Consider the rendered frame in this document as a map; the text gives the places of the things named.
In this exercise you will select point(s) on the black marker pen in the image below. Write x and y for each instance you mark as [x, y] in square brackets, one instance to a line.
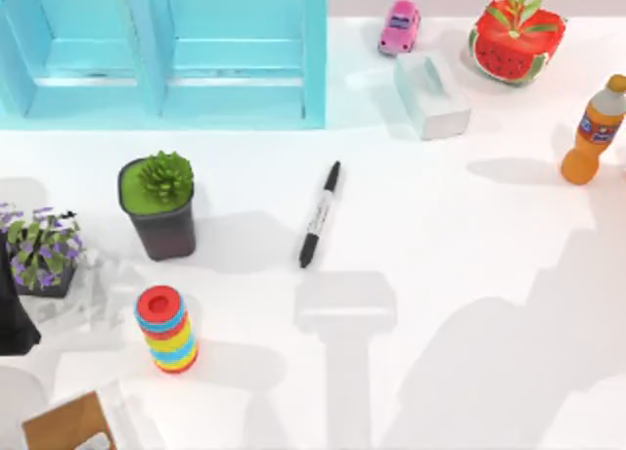
[319, 215]

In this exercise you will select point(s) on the green succulent in dark pot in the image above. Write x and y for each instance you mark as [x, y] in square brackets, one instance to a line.
[159, 210]

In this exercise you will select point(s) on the white tissue box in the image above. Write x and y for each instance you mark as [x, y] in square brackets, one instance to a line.
[430, 95]

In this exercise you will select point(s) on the stack of coloured rings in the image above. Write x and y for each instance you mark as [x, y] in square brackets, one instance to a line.
[166, 330]

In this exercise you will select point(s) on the pink toy car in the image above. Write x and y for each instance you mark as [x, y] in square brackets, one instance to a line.
[400, 27]

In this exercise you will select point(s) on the light blue rack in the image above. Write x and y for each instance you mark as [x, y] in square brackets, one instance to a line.
[161, 54]

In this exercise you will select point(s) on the watermelon plant pot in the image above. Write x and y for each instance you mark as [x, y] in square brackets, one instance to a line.
[513, 49]

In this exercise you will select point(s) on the purple flower plant pot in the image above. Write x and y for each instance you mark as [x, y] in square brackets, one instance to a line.
[41, 254]

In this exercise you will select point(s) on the orange drink bottle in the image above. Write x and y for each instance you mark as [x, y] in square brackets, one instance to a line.
[589, 137]

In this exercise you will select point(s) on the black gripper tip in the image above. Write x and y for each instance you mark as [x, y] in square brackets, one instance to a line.
[12, 318]

